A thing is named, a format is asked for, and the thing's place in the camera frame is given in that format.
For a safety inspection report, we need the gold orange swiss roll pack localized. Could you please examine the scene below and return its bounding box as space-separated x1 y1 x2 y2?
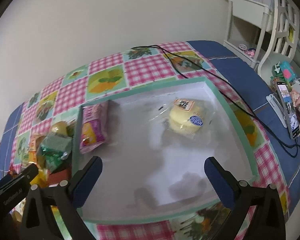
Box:
28 133 46 166

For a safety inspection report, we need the red rectangular snack pack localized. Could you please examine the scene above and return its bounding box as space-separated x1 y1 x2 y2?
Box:
47 166 71 186

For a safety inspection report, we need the green foil snack pack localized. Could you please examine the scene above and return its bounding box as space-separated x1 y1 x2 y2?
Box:
40 132 72 173

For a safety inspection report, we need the checkered fruit pattern tablecloth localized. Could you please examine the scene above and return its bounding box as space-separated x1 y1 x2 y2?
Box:
0 40 300 240

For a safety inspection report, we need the clear wrapped round bun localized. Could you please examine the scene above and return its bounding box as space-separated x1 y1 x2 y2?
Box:
50 121 68 137

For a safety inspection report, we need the purple swiss roll snack pack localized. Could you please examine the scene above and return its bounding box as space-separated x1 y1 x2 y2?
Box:
79 101 108 154

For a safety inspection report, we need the white tray with green rim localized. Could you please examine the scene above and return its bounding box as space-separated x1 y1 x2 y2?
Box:
72 77 258 224

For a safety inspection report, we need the clear wrapped yellow cake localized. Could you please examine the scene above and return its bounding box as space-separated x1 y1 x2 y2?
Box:
160 98 209 139

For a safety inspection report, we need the smartphone on stand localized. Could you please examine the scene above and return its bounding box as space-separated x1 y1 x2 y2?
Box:
275 81 300 139

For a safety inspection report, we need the white lattice chair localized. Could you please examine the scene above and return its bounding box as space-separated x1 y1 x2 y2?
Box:
257 0 300 83

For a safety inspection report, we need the white shelf unit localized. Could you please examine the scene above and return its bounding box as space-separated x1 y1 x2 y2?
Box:
223 0 272 69

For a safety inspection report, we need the black cable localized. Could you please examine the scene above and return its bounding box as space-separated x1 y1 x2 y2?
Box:
130 45 300 158

